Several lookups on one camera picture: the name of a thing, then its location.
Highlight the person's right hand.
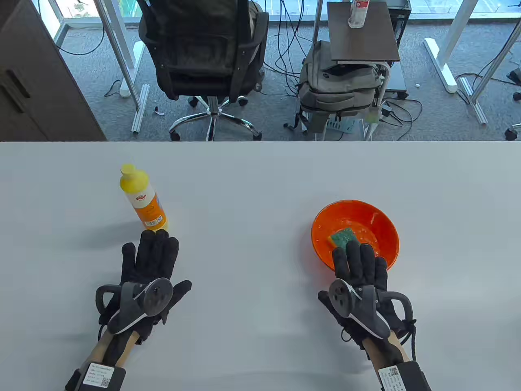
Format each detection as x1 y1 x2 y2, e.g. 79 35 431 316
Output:
318 243 412 350

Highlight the person's left hand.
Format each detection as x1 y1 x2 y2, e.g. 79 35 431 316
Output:
98 229 192 347

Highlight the green yellow sponge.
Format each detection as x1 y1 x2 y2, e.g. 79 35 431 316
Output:
329 228 361 249

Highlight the orange plastic bowl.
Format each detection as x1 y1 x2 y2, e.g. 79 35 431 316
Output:
311 200 400 272

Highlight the yellow orange dish soap bottle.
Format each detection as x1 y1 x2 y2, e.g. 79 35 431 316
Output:
119 163 168 232

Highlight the person's right forearm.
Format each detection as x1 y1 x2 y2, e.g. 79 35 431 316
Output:
361 330 409 372

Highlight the grey tracking controller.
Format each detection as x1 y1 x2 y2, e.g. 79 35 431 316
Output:
96 278 173 335
329 278 414 339

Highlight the aluminium floor profile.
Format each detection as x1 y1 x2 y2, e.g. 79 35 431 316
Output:
131 83 150 134

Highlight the grey backpack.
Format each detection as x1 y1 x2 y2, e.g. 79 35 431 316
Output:
296 40 385 133

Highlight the black mesh office chair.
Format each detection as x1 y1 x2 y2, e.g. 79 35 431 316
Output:
136 0 270 142

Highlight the dark wooden cabinet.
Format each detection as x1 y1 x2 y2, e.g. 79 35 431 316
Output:
0 0 108 142

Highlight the white desk leg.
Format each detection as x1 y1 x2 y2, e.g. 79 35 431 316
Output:
423 0 479 94
94 0 145 110

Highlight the dark brown side table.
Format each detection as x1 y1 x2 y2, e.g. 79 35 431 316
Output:
327 1 401 141

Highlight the black computer tower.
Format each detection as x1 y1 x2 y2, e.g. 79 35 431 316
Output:
385 0 412 98

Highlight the white metal pole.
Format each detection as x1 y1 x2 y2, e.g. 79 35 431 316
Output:
311 0 325 42

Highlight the clear bottle red label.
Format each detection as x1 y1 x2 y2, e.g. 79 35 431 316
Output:
348 0 370 29

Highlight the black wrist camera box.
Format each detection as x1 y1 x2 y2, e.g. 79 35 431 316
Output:
65 362 127 391
377 360 432 391

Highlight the aluminium frame post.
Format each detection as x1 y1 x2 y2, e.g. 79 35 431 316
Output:
458 35 521 125

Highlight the black cable bundle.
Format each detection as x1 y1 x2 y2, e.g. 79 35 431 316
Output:
265 0 322 98

